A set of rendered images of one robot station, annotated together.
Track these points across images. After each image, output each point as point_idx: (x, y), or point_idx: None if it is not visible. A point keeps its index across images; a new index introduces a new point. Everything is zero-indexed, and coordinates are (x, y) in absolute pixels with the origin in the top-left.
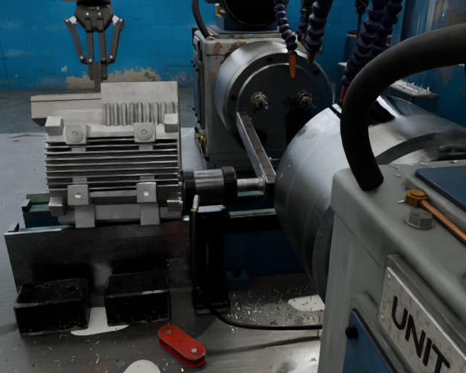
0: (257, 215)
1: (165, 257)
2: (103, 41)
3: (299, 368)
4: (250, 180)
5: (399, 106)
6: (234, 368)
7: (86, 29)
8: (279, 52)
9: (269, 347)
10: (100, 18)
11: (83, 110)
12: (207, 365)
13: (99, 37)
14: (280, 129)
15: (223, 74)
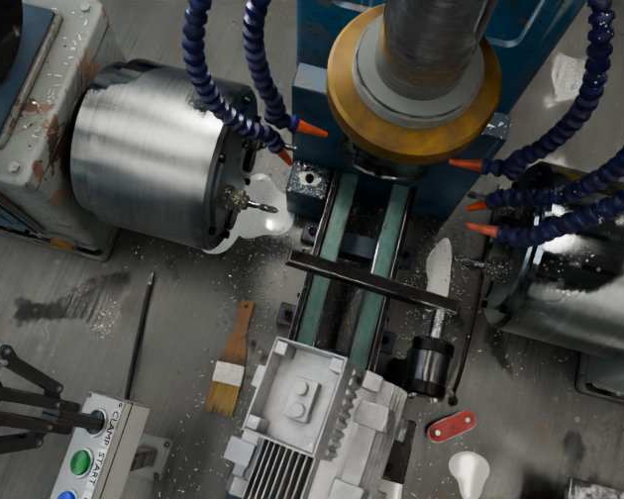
0: (389, 305)
1: None
2: (30, 395)
3: (502, 345)
4: (442, 325)
5: (598, 226)
6: (484, 392)
7: None
8: (222, 138)
9: (473, 355)
10: None
11: (299, 481)
12: (473, 412)
13: (20, 401)
14: (240, 181)
15: (136, 207)
